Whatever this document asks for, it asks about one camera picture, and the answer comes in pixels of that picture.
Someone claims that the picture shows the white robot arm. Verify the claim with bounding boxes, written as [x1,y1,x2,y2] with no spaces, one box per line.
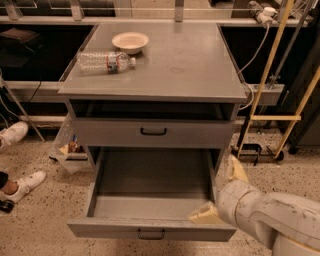
[189,155,320,256]

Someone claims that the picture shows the black wheeled cart base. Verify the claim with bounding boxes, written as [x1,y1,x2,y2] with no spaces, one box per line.
[231,143,284,165]

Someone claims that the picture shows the black caster wheel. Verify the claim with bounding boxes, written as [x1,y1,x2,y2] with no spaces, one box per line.
[0,200,15,213]

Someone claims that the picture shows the yellow ladder frame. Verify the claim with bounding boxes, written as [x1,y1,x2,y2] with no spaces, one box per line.
[236,0,320,159]

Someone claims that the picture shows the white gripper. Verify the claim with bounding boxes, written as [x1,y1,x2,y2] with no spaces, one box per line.
[189,154,262,230]

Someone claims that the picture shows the white sneaker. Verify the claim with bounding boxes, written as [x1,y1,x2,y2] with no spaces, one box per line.
[0,121,28,151]
[0,171,46,203]

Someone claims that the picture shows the grey drawer cabinet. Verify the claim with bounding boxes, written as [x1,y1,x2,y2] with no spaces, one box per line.
[59,21,246,167]

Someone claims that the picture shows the grey drawer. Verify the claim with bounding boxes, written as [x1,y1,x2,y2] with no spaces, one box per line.
[68,148,235,242]
[71,118,234,149]

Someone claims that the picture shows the white sneaker near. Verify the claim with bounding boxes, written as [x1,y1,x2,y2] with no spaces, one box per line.
[0,171,46,203]

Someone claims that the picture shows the grey top drawer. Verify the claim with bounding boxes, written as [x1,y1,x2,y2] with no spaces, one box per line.
[71,118,234,149]

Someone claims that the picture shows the white sneaker far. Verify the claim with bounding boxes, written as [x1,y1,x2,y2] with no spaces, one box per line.
[0,121,28,151]

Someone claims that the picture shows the white power cable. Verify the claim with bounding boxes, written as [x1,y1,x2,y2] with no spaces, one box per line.
[237,23,273,112]

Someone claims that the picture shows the white bowl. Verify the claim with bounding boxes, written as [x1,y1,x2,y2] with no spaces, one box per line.
[112,32,149,55]

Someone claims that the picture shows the clear plastic water bottle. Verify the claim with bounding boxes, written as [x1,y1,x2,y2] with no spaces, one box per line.
[77,51,136,74]

